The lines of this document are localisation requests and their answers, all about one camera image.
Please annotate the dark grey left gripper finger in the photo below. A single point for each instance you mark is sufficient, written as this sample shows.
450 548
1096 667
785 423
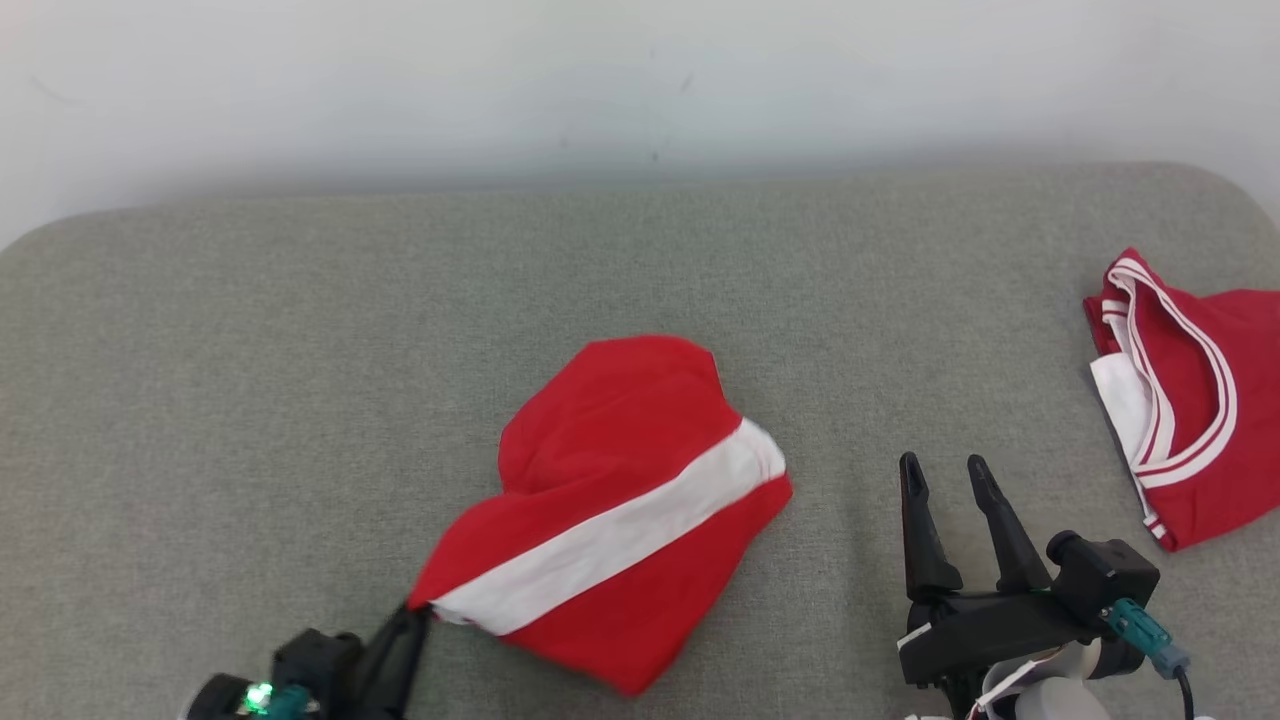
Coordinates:
395 660

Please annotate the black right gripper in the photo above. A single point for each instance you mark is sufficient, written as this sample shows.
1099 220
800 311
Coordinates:
980 630

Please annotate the red shirt with white sleeves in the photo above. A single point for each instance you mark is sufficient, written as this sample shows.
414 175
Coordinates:
1240 420

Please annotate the red shorts with white stripe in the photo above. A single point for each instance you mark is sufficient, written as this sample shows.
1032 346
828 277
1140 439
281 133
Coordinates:
620 450

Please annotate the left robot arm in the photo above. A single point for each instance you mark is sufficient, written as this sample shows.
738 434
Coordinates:
215 700

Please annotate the grey fabric sofa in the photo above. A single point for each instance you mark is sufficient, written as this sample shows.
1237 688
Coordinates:
400 350

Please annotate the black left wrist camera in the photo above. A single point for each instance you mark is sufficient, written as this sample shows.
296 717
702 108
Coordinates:
320 660

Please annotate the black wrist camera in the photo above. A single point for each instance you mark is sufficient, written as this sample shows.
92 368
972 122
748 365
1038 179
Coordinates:
320 660
1105 575

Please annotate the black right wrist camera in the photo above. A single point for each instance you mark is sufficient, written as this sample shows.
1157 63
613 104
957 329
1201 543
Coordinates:
1105 575

